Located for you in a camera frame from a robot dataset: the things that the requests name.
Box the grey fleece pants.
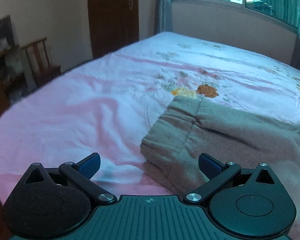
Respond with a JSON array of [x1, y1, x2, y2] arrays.
[[140, 96, 300, 239]]

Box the pink floral bed sheet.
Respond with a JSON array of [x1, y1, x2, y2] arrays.
[[0, 31, 300, 240]]

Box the wooden chair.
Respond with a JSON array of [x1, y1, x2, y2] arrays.
[[21, 37, 61, 88]]

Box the dark framed picture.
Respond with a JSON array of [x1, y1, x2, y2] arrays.
[[0, 15, 15, 52]]

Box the left grey curtain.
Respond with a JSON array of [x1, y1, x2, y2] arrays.
[[154, 0, 173, 35]]

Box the dark wooden door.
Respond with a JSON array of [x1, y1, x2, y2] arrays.
[[88, 0, 139, 59]]

